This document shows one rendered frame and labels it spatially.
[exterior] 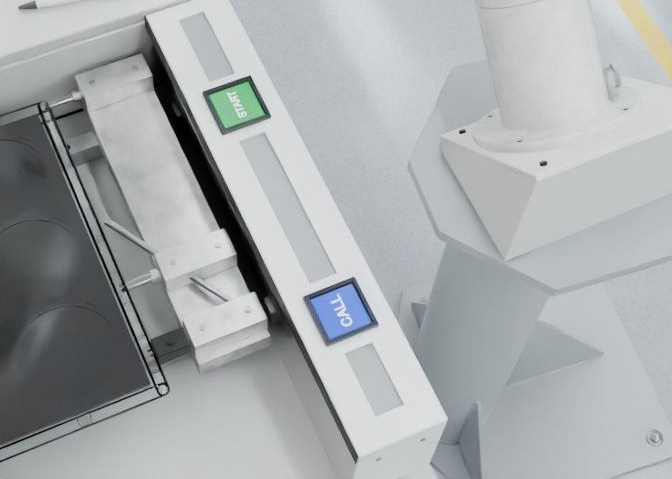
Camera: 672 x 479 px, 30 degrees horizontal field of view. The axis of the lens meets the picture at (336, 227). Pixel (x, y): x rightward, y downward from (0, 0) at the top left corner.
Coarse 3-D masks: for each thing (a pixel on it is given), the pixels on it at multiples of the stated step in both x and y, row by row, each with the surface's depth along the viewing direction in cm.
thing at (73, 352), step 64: (0, 128) 137; (0, 192) 133; (64, 192) 134; (0, 256) 130; (64, 256) 130; (0, 320) 126; (64, 320) 127; (0, 384) 123; (64, 384) 124; (128, 384) 124
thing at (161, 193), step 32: (96, 128) 140; (128, 128) 140; (160, 128) 140; (128, 160) 138; (160, 160) 139; (128, 192) 136; (160, 192) 137; (192, 192) 137; (160, 224) 135; (192, 224) 135; (192, 288) 132; (224, 288) 132; (192, 352) 129; (224, 352) 128
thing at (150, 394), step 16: (128, 400) 123; (144, 400) 123; (80, 416) 122; (96, 416) 122; (112, 416) 123; (48, 432) 121; (64, 432) 121; (0, 448) 120; (16, 448) 120; (32, 448) 121
